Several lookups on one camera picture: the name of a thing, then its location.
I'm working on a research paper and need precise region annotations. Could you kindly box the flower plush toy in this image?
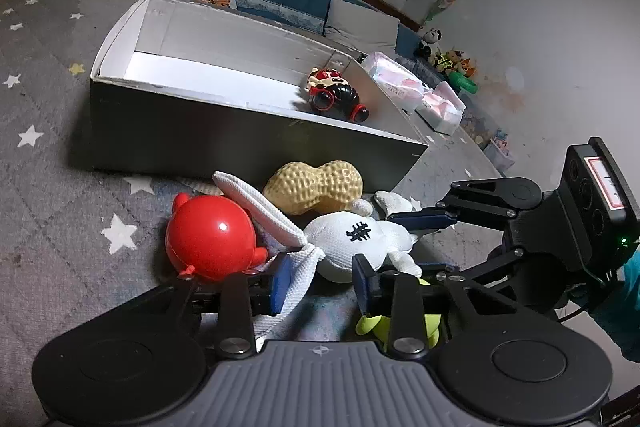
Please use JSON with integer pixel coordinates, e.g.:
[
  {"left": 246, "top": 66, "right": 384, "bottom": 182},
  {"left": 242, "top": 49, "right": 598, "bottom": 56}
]
[{"left": 425, "top": 0, "right": 457, "bottom": 22}]

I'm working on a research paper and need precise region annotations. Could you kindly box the green round plastic toy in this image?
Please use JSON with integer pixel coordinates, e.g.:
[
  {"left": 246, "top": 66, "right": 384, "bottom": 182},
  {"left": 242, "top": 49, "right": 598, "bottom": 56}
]
[{"left": 355, "top": 277, "right": 443, "bottom": 349}]

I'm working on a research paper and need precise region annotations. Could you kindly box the large pink tissue packet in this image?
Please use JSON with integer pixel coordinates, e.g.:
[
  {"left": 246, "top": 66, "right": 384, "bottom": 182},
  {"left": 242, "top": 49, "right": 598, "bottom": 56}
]
[{"left": 361, "top": 52, "right": 431, "bottom": 112}]

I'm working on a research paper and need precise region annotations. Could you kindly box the panda plush toy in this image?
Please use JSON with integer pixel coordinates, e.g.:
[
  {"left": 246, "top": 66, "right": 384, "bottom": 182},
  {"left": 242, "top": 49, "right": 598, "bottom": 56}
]
[{"left": 414, "top": 27, "right": 443, "bottom": 60}]

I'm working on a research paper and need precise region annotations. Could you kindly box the yellow peanut toy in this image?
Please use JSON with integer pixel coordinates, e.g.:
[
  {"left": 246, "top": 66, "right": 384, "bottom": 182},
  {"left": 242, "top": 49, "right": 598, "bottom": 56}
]
[{"left": 262, "top": 160, "right": 363, "bottom": 215}]

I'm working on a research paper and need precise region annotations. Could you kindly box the person's right forearm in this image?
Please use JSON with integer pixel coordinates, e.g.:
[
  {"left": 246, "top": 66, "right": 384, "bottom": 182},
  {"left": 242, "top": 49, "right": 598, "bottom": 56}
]
[{"left": 590, "top": 252, "right": 640, "bottom": 364}]

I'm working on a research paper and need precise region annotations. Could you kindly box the small pink tissue packet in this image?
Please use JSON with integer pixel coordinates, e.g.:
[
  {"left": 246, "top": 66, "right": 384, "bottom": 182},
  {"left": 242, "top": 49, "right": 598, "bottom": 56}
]
[{"left": 417, "top": 82, "right": 467, "bottom": 135}]

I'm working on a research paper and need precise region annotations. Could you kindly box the small clear storage box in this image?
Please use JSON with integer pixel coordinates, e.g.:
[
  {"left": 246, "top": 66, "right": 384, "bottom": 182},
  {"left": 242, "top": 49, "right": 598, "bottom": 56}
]
[{"left": 482, "top": 132, "right": 516, "bottom": 172}]

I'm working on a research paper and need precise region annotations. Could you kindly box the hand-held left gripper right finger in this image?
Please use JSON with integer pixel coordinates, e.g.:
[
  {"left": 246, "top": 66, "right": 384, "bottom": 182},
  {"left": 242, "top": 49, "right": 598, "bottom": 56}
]
[{"left": 351, "top": 253, "right": 526, "bottom": 360}]

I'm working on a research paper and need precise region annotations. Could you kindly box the grey star-printed tablecloth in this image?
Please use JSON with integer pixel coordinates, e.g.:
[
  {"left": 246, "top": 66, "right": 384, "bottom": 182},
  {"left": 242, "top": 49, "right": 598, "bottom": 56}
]
[{"left": 0, "top": 0, "right": 506, "bottom": 427}]

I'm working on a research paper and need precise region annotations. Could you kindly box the white cardboard box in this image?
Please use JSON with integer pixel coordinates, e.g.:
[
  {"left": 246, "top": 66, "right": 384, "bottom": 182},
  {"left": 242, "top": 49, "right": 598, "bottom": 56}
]
[{"left": 90, "top": 0, "right": 430, "bottom": 190}]

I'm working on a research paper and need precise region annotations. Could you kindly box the white plush rabbit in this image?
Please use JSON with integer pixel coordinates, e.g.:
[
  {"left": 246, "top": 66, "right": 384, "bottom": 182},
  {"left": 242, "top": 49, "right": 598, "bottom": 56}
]
[{"left": 212, "top": 171, "right": 423, "bottom": 340}]

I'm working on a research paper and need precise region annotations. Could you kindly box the red black toy car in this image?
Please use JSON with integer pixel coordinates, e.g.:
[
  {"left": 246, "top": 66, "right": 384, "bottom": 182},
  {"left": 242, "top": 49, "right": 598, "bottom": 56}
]
[{"left": 307, "top": 67, "right": 372, "bottom": 122}]

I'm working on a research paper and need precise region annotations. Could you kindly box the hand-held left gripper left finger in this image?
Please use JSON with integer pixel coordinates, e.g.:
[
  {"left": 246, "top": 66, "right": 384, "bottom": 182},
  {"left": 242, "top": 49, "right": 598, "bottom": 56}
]
[{"left": 117, "top": 252, "right": 292, "bottom": 360}]

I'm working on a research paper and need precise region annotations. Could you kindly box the grey pillow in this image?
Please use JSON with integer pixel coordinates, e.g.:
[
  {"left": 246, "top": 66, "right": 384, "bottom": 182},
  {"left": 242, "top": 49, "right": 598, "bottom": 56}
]
[{"left": 324, "top": 0, "right": 401, "bottom": 55}]

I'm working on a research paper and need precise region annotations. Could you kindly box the red round plastic toy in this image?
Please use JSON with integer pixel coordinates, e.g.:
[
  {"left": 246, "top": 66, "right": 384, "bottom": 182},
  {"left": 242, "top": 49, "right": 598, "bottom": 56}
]
[{"left": 166, "top": 193, "right": 265, "bottom": 282}]

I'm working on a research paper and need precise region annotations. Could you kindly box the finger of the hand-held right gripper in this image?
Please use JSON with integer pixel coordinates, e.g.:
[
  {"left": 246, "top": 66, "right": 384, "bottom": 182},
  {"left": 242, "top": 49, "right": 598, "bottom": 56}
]
[
  {"left": 386, "top": 177, "right": 545, "bottom": 233},
  {"left": 416, "top": 246, "right": 528, "bottom": 292}
]

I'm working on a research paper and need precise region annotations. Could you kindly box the clear box of colourful pieces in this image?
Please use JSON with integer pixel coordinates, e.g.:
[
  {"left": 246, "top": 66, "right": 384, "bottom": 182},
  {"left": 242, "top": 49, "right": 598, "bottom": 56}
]
[{"left": 460, "top": 107, "right": 494, "bottom": 148}]

